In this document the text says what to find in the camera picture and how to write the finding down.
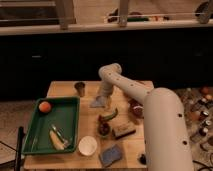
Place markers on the green plastic tray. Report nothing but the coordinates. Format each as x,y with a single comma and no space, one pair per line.
61,112

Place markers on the blue sponge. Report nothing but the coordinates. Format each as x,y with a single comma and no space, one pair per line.
110,155

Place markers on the wooden table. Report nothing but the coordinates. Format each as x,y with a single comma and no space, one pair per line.
132,146

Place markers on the orange fruit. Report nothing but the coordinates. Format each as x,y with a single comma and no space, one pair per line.
45,107

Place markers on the yellow banana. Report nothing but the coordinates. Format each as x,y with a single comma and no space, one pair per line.
58,145

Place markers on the brown block sponge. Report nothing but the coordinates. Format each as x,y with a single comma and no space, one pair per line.
123,130

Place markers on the grey-blue towel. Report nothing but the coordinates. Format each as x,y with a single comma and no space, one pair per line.
97,103

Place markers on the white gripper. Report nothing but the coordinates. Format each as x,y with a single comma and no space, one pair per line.
104,95

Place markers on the dark red bowl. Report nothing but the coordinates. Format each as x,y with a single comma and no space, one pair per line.
136,108

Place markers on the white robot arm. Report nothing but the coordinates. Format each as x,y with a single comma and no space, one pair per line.
166,139

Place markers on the white round lid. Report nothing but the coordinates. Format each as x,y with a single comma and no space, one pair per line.
87,145

